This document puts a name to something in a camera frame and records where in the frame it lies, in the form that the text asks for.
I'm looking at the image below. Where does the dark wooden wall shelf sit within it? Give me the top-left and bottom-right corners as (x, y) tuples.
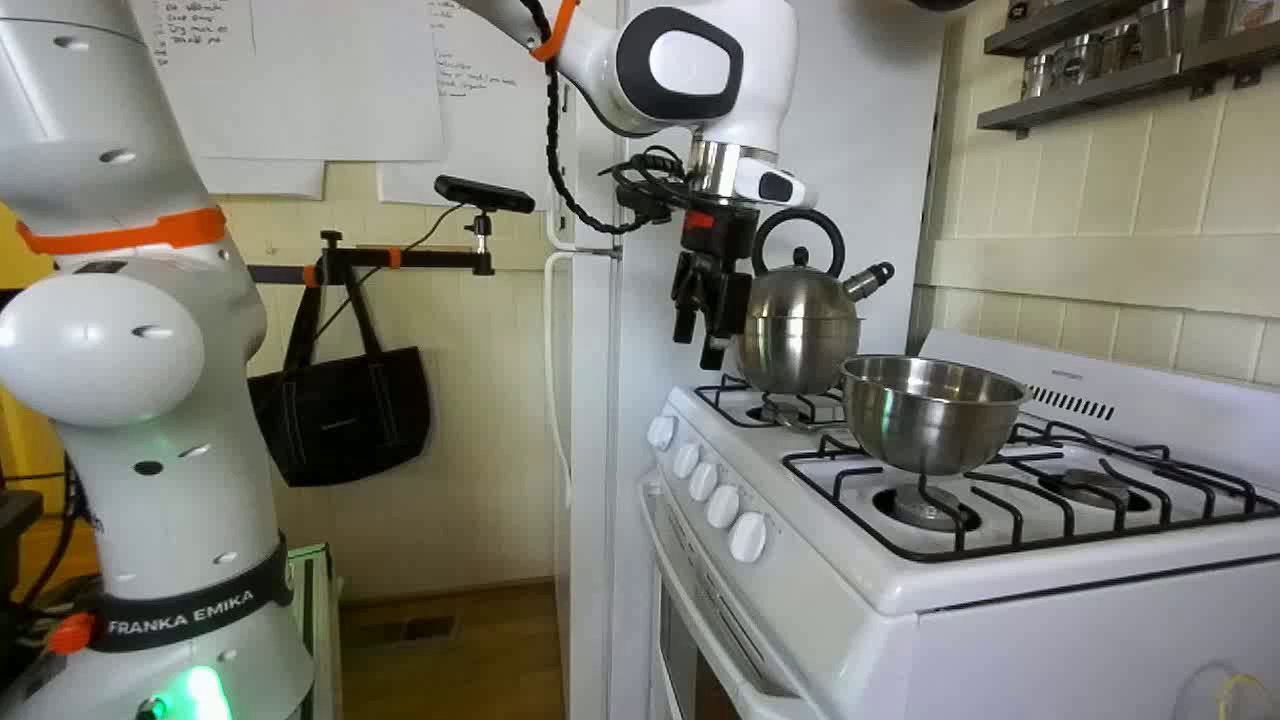
(978, 0), (1280, 139)

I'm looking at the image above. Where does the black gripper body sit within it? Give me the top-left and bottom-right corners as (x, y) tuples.
(677, 197), (763, 312)

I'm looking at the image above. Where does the silver metal bowl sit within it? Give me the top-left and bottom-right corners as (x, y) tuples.
(836, 353), (1034, 479)

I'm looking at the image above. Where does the black stove burner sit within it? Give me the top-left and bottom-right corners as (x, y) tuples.
(871, 472), (985, 535)
(1036, 463), (1157, 522)

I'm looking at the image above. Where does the black coiled cable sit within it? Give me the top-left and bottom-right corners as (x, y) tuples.
(523, 0), (693, 242)

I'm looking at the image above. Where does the green white metal frame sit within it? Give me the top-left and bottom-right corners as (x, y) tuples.
(282, 539), (353, 720)

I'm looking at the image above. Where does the black tote bag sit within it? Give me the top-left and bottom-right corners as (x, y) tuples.
(249, 266), (435, 493)

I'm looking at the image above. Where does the metal canister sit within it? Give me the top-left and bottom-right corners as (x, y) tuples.
(1017, 45), (1074, 101)
(1066, 28), (1138, 89)

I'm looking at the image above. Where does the black stereo camera bar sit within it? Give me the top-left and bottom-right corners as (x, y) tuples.
(433, 174), (540, 216)

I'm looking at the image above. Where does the white gas stove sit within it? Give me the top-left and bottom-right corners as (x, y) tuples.
(635, 330), (1280, 720)

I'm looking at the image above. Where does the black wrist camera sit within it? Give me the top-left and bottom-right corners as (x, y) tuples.
(605, 139), (695, 229)

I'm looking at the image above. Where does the white refrigerator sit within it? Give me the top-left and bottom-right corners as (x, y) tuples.
(545, 0), (957, 720)

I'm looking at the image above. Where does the steel kettle with black handle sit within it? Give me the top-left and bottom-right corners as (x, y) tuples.
(736, 203), (901, 401)

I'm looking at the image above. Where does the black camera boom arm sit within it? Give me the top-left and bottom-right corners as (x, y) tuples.
(246, 211), (501, 293)

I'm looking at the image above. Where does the black iron stove grate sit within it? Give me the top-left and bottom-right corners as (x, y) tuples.
(782, 417), (1280, 566)
(693, 371), (855, 431)

